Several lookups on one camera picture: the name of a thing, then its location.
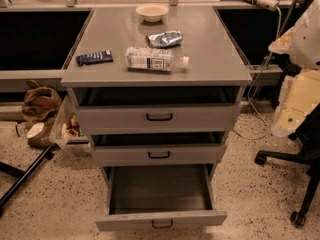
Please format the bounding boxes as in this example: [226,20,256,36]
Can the white bowl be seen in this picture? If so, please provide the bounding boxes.
[136,4,169,23]

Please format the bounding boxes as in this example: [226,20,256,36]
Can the grey drawer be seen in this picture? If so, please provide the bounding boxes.
[93,131,226,166]
[72,87,240,135]
[96,164,227,231]

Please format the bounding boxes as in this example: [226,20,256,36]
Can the grey middle drawer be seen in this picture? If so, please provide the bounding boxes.
[93,131,226,166]

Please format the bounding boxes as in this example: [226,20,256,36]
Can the black metal stand leg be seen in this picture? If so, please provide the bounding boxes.
[0,146,54,217]

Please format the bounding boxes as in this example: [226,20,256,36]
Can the white cable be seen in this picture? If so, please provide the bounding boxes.
[233,5,284,142]

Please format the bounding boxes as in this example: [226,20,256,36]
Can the clear plastic water bottle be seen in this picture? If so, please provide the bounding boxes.
[126,47,190,72]

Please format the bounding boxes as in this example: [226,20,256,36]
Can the crumpled silver chip bag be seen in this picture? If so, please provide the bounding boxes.
[146,30,183,48]

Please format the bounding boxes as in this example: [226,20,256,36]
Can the brown paper bag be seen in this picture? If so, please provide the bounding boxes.
[21,80,62,147]

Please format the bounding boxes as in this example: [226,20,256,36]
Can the clear plastic bin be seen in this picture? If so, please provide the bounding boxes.
[49,96,91,156]

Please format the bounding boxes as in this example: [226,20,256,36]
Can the dark blue snack bar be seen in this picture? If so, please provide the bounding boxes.
[76,50,113,66]

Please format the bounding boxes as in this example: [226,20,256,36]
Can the grey bottom drawer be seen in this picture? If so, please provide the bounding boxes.
[96,164,227,231]

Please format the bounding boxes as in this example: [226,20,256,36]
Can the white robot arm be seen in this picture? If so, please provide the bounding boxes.
[268,0,320,137]

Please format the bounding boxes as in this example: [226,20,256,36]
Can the black office chair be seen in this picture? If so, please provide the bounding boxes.
[255,105,320,227]

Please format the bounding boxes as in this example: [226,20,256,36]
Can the grey top drawer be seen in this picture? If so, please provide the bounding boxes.
[72,87,240,135]

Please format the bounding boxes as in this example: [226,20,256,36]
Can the grey drawer cabinet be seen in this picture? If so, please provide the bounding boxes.
[62,6,252,167]

